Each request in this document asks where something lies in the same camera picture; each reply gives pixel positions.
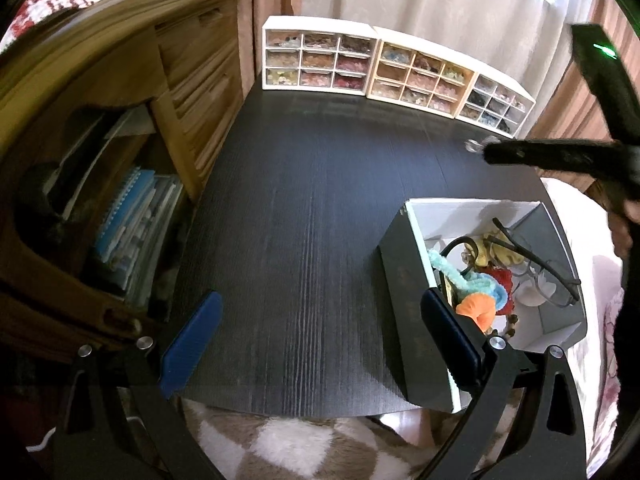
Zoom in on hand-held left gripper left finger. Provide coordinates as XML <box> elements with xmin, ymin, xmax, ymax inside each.
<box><xmin>52</xmin><ymin>290</ymin><xmax>223</xmax><ymax>480</ymax></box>

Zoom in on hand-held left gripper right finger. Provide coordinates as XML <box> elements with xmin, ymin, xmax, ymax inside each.
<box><xmin>420</xmin><ymin>288</ymin><xmax>589</xmax><ymax>480</ymax></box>

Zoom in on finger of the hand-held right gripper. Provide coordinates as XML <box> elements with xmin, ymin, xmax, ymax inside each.
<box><xmin>481</xmin><ymin>139</ymin><xmax>625</xmax><ymax>172</ymax></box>

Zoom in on orange pompom keychain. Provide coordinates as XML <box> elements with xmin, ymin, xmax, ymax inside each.
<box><xmin>454</xmin><ymin>292</ymin><xmax>497</xmax><ymax>332</ymax></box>

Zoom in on dark cardboard box white inside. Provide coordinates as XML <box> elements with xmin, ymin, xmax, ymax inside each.
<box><xmin>377</xmin><ymin>197</ymin><xmax>587</xmax><ymax>414</ymax></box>

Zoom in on wooden bead bracelet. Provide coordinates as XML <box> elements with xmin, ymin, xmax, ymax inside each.
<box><xmin>486</xmin><ymin>309</ymin><xmax>522</xmax><ymax>342</ymax></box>

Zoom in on blue fuzzy plush keychain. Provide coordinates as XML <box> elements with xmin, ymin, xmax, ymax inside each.
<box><xmin>427</xmin><ymin>249</ymin><xmax>507</xmax><ymax>317</ymax></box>

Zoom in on red knitted keychain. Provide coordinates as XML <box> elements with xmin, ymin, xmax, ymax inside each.
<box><xmin>481</xmin><ymin>266</ymin><xmax>517</xmax><ymax>312</ymax></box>

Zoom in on yellow bear plush keychain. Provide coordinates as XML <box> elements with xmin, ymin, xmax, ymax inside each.
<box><xmin>469</xmin><ymin>234</ymin><xmax>527</xmax><ymax>267</ymax></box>

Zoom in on black frame glasses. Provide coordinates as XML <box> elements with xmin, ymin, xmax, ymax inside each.
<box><xmin>491</xmin><ymin>217</ymin><xmax>582</xmax><ymax>309</ymax></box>

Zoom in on pink curtain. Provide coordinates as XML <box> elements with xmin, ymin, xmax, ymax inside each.
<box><xmin>235</xmin><ymin>0</ymin><xmax>303</xmax><ymax>98</ymax></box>
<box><xmin>522</xmin><ymin>0</ymin><xmax>640</xmax><ymax>196</ymax></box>

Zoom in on small white drawer organizer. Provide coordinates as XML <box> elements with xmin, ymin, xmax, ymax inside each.
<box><xmin>454</xmin><ymin>73</ymin><xmax>537</xmax><ymax>139</ymax></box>

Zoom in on stack of books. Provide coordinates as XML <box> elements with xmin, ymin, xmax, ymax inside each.
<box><xmin>89</xmin><ymin>166</ymin><xmax>185</xmax><ymax>308</ymax></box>

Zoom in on beige drawer organizer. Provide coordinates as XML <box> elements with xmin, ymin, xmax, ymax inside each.
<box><xmin>366</xmin><ymin>26</ymin><xmax>477</xmax><ymax>114</ymax></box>

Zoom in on brown white checkered rug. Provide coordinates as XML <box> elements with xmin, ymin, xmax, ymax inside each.
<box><xmin>177</xmin><ymin>394</ymin><xmax>478</xmax><ymax>480</ymax></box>

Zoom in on pink floral pillow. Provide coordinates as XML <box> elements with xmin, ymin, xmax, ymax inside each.
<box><xmin>596</xmin><ymin>287</ymin><xmax>626</xmax><ymax>413</ymax></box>

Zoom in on white sheer curtain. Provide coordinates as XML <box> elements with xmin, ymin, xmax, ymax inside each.
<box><xmin>292</xmin><ymin>0</ymin><xmax>603</xmax><ymax>128</ymax></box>

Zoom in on pile of papers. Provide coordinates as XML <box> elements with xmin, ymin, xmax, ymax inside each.
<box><xmin>27</xmin><ymin>104</ymin><xmax>157</xmax><ymax>223</ymax></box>

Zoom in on large white drawer organizer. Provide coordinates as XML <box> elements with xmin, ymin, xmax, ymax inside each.
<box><xmin>262</xmin><ymin>15</ymin><xmax>382</xmax><ymax>96</ymax></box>

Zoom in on wooden cabinet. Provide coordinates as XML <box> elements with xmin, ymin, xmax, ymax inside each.
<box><xmin>0</xmin><ymin>0</ymin><xmax>252</xmax><ymax>366</ymax></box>

